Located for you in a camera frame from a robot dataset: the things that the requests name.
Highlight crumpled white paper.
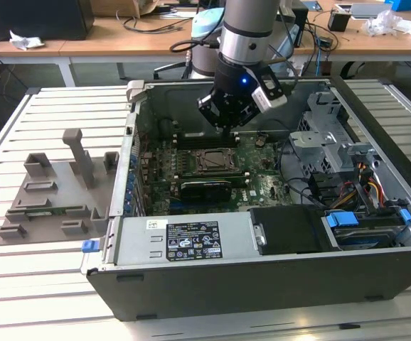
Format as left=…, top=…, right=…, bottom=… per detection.
left=9, top=29, right=46, bottom=51

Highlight crumpled clear plastic bag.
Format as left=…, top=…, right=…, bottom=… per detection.
left=363, top=9, right=411, bottom=37

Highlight black fan shroud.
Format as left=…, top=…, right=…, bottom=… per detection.
left=250, top=205, right=330, bottom=256

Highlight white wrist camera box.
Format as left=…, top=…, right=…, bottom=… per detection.
left=250, top=67, right=288, bottom=114

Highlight blue cable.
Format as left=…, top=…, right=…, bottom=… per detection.
left=316, top=35, right=326, bottom=77

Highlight silver power supply unit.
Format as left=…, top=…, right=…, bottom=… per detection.
left=114, top=212, right=260, bottom=266

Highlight black graphics card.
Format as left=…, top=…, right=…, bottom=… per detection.
left=178, top=179, right=233, bottom=205

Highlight large black box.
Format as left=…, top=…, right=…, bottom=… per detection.
left=0, top=0, right=96, bottom=42

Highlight blue expansion slot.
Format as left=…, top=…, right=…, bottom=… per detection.
left=169, top=200, right=206, bottom=212

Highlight wire locking lever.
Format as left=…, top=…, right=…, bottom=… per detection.
left=195, top=146, right=237, bottom=154

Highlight green motherboard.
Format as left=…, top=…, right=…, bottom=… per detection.
left=137, top=131, right=297, bottom=217

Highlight CPU socket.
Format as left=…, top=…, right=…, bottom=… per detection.
left=193, top=146, right=240, bottom=175

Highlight hard disk in blue carrier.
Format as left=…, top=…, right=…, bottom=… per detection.
left=321, top=209, right=400, bottom=251

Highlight black camera cable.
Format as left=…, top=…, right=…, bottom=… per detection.
left=169, top=38, right=224, bottom=54

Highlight black cable bundle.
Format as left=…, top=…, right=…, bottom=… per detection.
left=277, top=140, right=340, bottom=209

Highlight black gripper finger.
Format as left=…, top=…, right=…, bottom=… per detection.
left=228, top=105, right=262, bottom=140
left=197, top=94, right=230, bottom=140

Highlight blue cardboard box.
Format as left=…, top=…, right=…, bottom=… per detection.
left=385, top=0, right=411, bottom=12

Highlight black RAM slot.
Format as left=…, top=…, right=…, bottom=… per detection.
left=176, top=133, right=238, bottom=142
left=176, top=139, right=238, bottom=149

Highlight small black open box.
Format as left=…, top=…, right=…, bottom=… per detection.
left=328, top=9, right=353, bottom=33

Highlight black round board component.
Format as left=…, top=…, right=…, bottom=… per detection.
left=159, top=119, right=176, bottom=139

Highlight wooden desk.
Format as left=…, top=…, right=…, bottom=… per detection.
left=0, top=0, right=411, bottom=67

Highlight silver metal drive cage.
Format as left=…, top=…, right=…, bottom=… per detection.
left=289, top=90, right=380, bottom=175

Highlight green RAM stick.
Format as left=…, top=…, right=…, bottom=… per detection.
left=24, top=207, right=68, bottom=216

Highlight grey case latch handle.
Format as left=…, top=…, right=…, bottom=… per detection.
left=126, top=80, right=148, bottom=104

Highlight red yellow power wires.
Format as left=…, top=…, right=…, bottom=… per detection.
left=356, top=161, right=386, bottom=209

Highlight black open PC case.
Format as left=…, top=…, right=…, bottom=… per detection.
left=80, top=75, right=411, bottom=323

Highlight grey parts rack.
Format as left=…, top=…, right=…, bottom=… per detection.
left=0, top=128, right=121, bottom=246

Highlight black speaker box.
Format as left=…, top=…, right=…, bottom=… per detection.
left=279, top=0, right=310, bottom=49

